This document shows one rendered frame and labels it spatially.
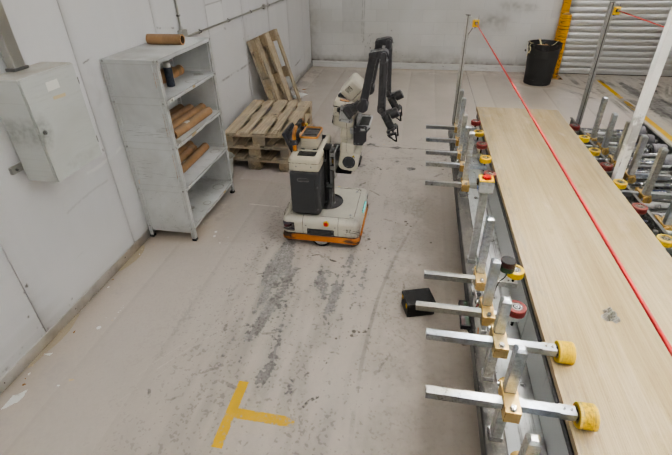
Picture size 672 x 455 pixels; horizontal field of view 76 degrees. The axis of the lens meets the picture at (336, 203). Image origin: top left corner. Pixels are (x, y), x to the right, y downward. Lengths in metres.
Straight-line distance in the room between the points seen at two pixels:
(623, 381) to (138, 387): 2.45
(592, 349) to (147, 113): 3.12
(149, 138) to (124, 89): 0.39
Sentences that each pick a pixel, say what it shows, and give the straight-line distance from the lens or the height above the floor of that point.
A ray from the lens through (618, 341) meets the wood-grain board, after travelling 2.04.
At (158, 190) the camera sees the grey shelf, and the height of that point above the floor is 0.49.
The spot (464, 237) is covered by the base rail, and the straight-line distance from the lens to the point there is 2.70.
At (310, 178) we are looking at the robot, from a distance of 3.41.
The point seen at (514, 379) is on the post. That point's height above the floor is 1.04.
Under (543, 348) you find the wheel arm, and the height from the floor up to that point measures 0.96.
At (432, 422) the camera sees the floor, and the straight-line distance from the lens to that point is 2.66.
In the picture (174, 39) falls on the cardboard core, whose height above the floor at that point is 1.60.
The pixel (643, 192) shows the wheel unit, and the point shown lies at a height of 0.86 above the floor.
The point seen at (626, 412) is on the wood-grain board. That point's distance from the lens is 1.82.
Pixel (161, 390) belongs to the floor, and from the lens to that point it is 2.93.
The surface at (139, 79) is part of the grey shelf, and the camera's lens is 3.51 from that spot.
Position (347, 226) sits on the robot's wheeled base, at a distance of 3.53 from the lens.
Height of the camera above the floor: 2.22
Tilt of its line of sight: 31 degrees down
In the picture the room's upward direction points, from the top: 1 degrees counter-clockwise
